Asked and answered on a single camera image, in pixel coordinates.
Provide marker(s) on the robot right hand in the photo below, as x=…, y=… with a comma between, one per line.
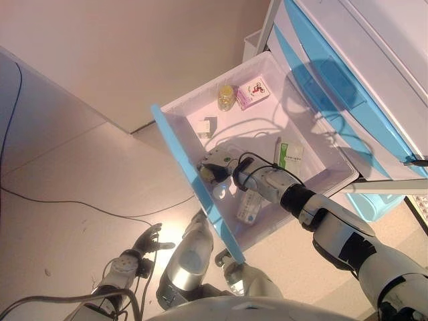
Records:
x=220, y=158

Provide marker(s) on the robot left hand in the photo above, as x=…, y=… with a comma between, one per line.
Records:
x=145, y=244

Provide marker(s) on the white bottle yellow cap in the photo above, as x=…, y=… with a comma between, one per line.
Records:
x=205, y=173

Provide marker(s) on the blue front cart drawer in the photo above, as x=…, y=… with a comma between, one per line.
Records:
x=261, y=117

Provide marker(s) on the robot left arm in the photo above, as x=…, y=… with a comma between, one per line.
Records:
x=123, y=265

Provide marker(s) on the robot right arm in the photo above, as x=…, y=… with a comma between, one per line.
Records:
x=344, y=230

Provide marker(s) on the blue white medicine box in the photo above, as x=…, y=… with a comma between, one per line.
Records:
x=249, y=210

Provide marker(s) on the green white medicine box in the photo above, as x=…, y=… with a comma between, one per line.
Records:
x=291, y=157

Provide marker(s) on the pink white medicine box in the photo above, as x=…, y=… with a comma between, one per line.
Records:
x=252, y=93

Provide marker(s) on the small white grey box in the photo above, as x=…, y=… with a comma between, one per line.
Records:
x=204, y=126

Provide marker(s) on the robot left leg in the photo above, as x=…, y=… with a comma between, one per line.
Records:
x=189, y=264

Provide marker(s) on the yellow pill bottle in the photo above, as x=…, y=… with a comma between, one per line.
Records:
x=225, y=98

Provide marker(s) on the white side bin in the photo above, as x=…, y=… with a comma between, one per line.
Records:
x=252, y=47

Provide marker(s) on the grey robot torso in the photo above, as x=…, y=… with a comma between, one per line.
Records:
x=247, y=309

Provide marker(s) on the black key in lock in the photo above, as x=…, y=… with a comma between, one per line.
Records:
x=416, y=162

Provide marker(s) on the white blue medical cart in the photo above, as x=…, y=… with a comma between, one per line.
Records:
x=384, y=50

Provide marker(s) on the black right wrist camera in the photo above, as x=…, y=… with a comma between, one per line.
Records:
x=242, y=166

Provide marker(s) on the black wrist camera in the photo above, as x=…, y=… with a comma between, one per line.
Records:
x=144, y=267
x=242, y=166

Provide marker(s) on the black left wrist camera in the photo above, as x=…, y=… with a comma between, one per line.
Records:
x=144, y=267

